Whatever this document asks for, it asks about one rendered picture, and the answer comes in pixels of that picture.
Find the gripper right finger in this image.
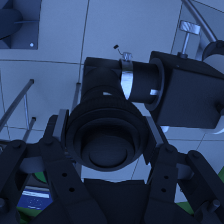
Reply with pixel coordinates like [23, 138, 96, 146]
[143, 116, 224, 224]

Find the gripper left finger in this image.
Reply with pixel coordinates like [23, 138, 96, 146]
[0, 108, 99, 224]

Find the black zoom eyepiece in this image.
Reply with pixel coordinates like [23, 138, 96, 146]
[64, 67, 150, 173]

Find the black drawtube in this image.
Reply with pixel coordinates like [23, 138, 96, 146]
[129, 58, 165, 112]

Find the black star diagonal body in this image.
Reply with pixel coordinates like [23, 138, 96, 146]
[81, 57, 123, 105]

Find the blue card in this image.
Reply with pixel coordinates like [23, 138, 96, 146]
[16, 188, 53, 211]

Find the green mat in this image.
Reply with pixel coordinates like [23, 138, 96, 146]
[16, 165, 224, 224]

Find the black focuser body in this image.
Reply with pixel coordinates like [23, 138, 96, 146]
[148, 50, 224, 130]

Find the large silver knurled screw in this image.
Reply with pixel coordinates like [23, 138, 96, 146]
[177, 20, 201, 59]

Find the grey metal rod frame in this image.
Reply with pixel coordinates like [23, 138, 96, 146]
[0, 79, 82, 143]

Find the silver clamp ring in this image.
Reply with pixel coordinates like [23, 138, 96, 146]
[118, 58, 135, 101]

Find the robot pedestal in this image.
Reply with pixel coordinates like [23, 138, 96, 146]
[0, 0, 42, 50]

